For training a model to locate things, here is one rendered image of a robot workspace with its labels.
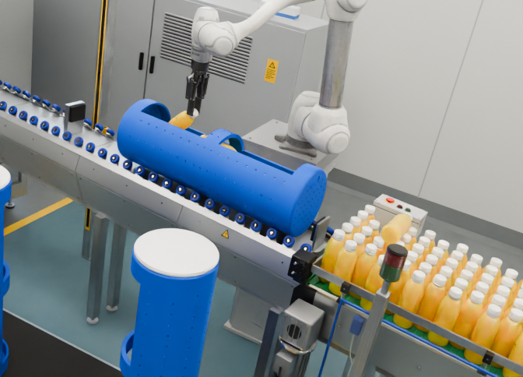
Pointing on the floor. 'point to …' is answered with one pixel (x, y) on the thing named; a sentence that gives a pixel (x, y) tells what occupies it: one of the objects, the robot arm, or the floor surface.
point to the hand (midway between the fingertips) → (194, 107)
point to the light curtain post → (102, 84)
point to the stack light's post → (370, 334)
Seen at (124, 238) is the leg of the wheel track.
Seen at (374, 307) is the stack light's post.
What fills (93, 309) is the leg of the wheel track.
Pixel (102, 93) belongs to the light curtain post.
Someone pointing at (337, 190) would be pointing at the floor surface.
